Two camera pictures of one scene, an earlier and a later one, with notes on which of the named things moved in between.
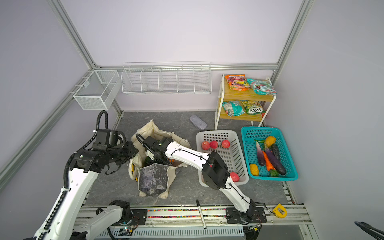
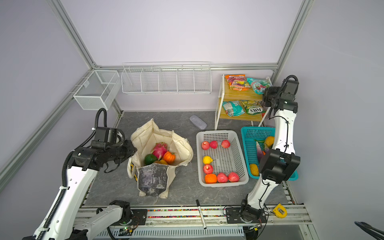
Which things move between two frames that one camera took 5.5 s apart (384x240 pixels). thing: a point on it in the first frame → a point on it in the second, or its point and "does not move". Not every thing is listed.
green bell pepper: (148, 161) does not move
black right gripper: (167, 163) → (268, 93)
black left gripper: (132, 151) does not move
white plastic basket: (225, 142) does not move
